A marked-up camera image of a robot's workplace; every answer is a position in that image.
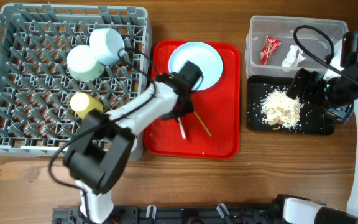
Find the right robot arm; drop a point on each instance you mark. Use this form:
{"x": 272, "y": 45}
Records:
{"x": 334, "y": 93}

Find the white tissue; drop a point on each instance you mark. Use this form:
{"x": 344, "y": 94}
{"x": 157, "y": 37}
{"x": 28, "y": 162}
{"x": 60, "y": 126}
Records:
{"x": 293, "y": 57}

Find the wooden chopstick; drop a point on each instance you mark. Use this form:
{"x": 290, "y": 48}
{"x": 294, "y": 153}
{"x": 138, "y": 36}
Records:
{"x": 202, "y": 123}

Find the rice and nut scraps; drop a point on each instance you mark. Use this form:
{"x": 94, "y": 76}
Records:
{"x": 277, "y": 110}

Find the light blue bowl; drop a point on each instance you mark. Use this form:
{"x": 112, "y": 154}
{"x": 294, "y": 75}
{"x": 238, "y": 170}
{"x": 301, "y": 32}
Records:
{"x": 105, "y": 44}

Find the grey plastic dishwasher rack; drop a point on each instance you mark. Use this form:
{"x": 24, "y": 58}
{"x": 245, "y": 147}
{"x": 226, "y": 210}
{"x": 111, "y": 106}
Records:
{"x": 35, "y": 84}

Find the green bowl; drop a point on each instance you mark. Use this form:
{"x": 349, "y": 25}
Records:
{"x": 83, "y": 65}

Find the light blue round plate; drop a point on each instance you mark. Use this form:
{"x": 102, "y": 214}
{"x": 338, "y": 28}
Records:
{"x": 204, "y": 56}

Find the white plastic fork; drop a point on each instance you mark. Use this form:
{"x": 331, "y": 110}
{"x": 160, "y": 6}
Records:
{"x": 183, "y": 134}

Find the yellow plastic cup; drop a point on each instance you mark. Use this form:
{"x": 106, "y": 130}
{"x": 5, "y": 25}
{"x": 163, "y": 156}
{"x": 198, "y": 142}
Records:
{"x": 82, "y": 104}

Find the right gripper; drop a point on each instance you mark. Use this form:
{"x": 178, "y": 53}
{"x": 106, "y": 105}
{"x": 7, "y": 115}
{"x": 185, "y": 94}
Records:
{"x": 314, "y": 80}

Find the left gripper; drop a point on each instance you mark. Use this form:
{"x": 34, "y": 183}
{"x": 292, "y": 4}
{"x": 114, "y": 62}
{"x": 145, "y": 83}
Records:
{"x": 189, "y": 109}

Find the red plastic tray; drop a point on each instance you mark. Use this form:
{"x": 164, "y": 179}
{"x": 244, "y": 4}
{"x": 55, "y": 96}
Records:
{"x": 219, "y": 108}

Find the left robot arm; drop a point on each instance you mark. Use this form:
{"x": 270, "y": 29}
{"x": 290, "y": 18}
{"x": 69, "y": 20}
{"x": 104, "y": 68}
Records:
{"x": 100, "y": 150}

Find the red snack wrapper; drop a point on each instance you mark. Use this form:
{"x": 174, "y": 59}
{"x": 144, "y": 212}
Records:
{"x": 271, "y": 44}

